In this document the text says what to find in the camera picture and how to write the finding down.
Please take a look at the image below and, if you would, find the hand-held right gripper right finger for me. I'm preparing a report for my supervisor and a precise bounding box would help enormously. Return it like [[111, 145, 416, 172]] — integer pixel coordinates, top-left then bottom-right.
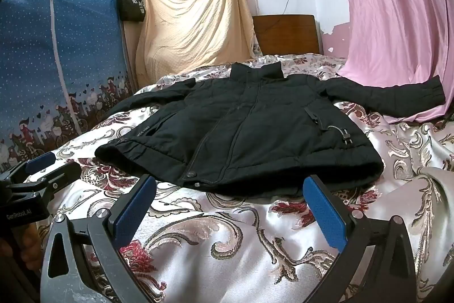
[[302, 174, 426, 303]]

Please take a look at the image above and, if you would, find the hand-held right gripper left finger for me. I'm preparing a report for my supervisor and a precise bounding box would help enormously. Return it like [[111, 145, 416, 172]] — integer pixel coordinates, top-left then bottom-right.
[[42, 174, 167, 303]]

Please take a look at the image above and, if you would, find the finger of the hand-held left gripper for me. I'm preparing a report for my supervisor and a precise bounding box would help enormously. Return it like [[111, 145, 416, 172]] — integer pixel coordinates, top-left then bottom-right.
[[7, 151, 56, 183], [21, 161, 83, 209]]

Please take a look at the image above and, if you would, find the black padded jacket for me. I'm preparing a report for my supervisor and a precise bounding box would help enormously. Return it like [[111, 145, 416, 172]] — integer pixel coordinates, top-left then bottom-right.
[[95, 62, 446, 199]]

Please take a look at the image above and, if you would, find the person's left hand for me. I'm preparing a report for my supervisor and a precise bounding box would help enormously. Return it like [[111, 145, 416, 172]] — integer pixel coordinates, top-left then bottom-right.
[[19, 222, 40, 268]]

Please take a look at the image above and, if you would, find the floral satin bedspread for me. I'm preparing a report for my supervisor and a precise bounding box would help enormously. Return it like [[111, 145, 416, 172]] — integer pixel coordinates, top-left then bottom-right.
[[35, 53, 454, 303]]

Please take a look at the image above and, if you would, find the blue printed fabric wardrobe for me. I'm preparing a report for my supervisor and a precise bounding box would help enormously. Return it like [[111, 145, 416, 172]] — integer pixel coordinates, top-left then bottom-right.
[[0, 0, 130, 179]]

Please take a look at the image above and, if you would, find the brown wooden board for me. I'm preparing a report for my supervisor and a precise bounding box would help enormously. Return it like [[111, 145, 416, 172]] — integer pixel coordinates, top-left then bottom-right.
[[119, 0, 140, 91]]

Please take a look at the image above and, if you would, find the black tote bag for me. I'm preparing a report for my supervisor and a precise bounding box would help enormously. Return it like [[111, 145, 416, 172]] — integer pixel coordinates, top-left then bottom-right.
[[116, 0, 147, 22]]

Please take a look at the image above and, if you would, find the brown wooden headboard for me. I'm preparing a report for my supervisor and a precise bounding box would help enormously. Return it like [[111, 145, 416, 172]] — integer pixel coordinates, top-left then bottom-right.
[[253, 14, 323, 55]]

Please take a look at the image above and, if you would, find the beige hanging cloth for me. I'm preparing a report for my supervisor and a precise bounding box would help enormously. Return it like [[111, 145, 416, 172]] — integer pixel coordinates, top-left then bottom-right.
[[136, 0, 258, 87]]

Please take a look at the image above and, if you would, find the pink curtain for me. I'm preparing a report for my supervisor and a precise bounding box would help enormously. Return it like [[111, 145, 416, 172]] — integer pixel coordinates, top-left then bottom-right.
[[328, 0, 454, 124]]

